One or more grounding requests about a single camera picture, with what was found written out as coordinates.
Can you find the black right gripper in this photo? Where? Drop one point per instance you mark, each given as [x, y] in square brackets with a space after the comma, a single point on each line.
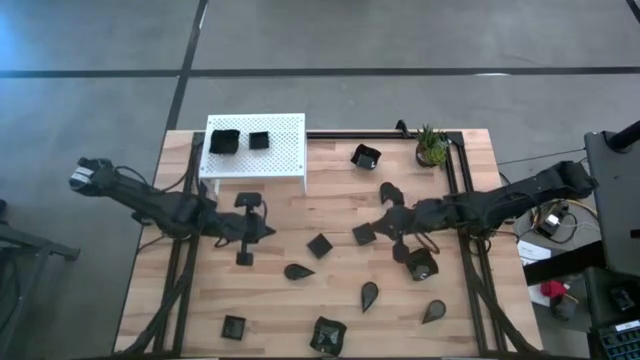
[420, 217]

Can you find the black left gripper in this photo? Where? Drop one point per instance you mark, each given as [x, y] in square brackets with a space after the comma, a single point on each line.
[235, 227]

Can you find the black small square plate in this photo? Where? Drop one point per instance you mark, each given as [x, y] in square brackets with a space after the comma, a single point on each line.
[259, 140]
[319, 245]
[233, 327]
[363, 234]

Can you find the black teardrop plate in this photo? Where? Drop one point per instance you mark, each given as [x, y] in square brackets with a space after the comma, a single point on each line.
[296, 271]
[435, 310]
[369, 294]

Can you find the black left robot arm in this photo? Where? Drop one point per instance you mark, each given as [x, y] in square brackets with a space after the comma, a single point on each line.
[150, 202]

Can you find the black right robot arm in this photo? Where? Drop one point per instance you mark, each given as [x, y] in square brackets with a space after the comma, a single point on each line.
[525, 192]

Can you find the white perforated shelf riser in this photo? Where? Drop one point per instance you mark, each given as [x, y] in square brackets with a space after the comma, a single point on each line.
[280, 160]

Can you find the potted green succulent plant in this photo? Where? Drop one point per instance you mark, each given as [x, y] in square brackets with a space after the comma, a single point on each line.
[431, 150]

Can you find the black clamp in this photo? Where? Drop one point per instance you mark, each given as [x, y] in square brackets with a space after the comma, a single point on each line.
[402, 127]

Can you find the white paper sheet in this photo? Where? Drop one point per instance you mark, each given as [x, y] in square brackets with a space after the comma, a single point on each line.
[532, 252]

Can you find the small electronics box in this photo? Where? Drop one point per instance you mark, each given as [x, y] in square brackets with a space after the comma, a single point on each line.
[551, 223]

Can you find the red cloth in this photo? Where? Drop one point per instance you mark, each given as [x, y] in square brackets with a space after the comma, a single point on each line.
[552, 288]

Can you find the grey metal stand plate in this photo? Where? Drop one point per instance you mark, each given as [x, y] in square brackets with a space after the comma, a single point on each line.
[615, 200]

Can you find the black tripod stand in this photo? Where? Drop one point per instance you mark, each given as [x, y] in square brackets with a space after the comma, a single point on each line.
[30, 245]

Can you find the black case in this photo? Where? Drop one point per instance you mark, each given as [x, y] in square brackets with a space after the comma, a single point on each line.
[615, 297]

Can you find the black stand pole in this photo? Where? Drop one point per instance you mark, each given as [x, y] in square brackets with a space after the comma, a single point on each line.
[625, 137]

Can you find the black aluminium table frame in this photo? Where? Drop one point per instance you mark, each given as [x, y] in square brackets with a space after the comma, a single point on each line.
[350, 135]

